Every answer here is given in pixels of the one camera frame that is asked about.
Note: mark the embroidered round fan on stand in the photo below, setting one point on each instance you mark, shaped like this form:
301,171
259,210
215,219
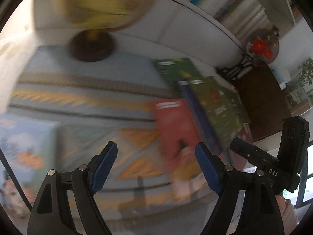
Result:
261,48

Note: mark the potted green plant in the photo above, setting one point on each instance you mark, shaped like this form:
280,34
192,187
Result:
305,76

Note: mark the dark green book at back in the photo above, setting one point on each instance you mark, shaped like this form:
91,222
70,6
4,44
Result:
173,70

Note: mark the right hand pink sleeve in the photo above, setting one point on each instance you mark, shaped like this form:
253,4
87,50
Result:
288,214

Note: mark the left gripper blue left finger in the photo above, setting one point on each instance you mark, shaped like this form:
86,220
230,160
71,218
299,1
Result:
100,166

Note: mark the red orange illustrated book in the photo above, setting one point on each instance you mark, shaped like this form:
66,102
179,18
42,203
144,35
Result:
178,138

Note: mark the white bookshelf with books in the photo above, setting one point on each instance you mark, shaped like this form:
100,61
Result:
202,31

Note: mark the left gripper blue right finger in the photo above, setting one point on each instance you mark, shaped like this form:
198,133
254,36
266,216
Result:
211,166

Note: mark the dark wooden cabinet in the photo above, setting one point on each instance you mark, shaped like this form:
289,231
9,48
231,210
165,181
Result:
263,101

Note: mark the light blue poetry book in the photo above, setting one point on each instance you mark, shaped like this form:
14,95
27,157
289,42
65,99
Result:
22,163

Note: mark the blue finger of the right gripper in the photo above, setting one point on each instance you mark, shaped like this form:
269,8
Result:
253,154

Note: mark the antique yellow desk globe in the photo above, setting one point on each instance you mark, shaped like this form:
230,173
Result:
97,19

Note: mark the blue eagle fable book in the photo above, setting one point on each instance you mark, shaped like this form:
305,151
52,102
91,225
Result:
205,128

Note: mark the patterned blue table runner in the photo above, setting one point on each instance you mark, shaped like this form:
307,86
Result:
72,109

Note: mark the olive green book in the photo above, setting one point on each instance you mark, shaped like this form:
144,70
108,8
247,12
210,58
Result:
223,108

